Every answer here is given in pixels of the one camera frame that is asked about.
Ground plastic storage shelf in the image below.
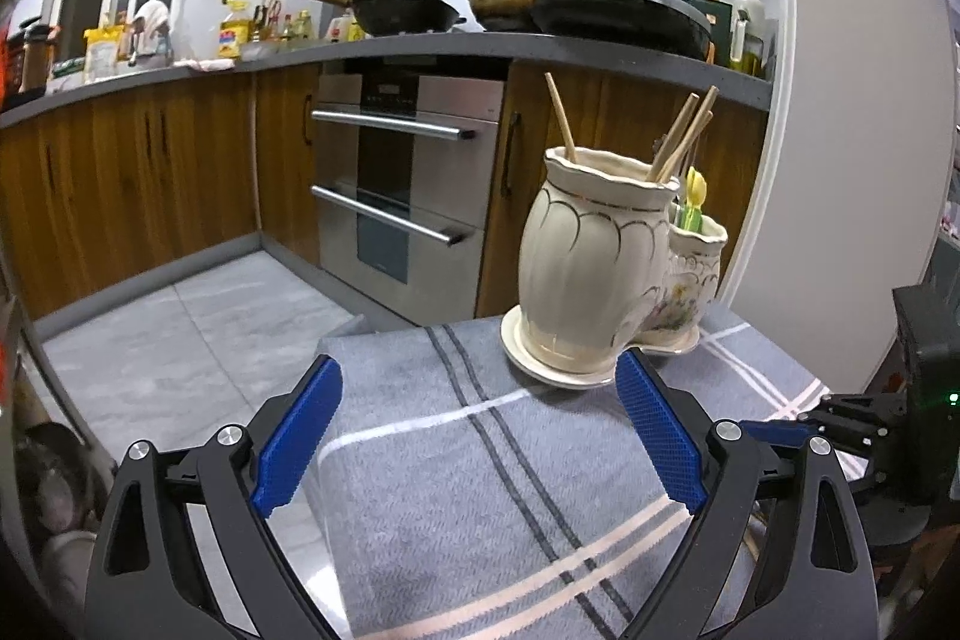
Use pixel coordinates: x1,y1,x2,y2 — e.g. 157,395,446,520
926,160,960,311

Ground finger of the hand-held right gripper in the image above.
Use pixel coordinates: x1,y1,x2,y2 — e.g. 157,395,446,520
797,392,895,455
739,420,816,453

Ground dark pot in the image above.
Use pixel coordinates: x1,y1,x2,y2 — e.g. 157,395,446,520
18,422,96,534

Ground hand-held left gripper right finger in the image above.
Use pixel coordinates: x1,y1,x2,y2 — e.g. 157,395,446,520
615,346,880,640

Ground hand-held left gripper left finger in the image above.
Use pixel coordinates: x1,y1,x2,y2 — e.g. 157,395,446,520
82,353,353,640

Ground white cloth bundle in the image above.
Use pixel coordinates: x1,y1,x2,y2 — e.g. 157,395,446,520
130,0,179,65

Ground green kitchen appliance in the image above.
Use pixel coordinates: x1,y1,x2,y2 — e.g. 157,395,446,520
678,0,734,69

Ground yellow food package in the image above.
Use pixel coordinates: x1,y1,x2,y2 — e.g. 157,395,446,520
81,25,126,84

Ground row of condiment bottles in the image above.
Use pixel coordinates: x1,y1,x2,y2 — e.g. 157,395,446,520
251,0,317,46

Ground black wok with wooden handle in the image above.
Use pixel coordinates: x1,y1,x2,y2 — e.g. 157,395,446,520
295,0,464,38

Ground cream ceramic utensil holder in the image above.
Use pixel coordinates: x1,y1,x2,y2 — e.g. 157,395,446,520
500,147,730,392

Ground stainless steel built-in oven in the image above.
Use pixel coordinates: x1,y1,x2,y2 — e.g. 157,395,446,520
309,56,512,327

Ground white bowl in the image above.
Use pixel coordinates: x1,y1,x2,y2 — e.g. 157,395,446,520
40,527,96,612

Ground white kettle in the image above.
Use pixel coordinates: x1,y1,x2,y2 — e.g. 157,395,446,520
730,0,767,73

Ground large black lidded pan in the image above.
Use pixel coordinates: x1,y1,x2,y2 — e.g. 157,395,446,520
528,0,715,61

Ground dark jars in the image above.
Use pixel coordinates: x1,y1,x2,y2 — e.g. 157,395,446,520
18,16,62,95

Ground grey striped tablecloth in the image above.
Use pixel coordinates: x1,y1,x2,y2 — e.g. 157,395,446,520
315,302,850,640

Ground yellow cooking oil bottle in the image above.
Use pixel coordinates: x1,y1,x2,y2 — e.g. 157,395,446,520
218,6,253,59

